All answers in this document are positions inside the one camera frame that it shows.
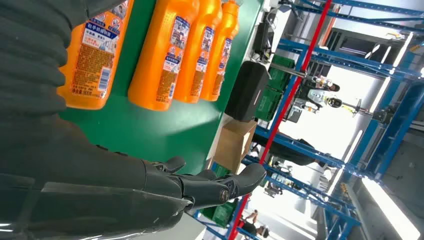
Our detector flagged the green plastic crate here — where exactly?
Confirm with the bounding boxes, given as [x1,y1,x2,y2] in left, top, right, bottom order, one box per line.
[255,86,283,122]
[267,54,296,92]
[211,198,238,229]

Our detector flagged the open cardboard box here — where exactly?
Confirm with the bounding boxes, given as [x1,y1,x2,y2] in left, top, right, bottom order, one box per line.
[213,119,259,174]

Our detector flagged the black carrying case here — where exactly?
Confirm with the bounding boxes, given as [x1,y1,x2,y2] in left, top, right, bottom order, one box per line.
[224,61,271,123]

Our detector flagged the black charger device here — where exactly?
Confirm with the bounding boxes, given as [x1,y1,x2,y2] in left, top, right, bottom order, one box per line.
[253,21,276,62]

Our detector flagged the white humanoid robot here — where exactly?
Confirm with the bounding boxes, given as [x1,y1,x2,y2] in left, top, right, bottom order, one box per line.
[291,75,344,123]

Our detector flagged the black tripod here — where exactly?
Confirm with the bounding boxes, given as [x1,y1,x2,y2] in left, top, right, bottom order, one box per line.
[341,98,398,126]

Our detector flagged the blue shelving rack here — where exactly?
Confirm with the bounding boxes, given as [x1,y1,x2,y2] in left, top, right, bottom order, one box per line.
[192,0,424,240]

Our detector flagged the red metal post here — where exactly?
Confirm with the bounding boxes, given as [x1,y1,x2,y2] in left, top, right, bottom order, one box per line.
[228,0,333,240]

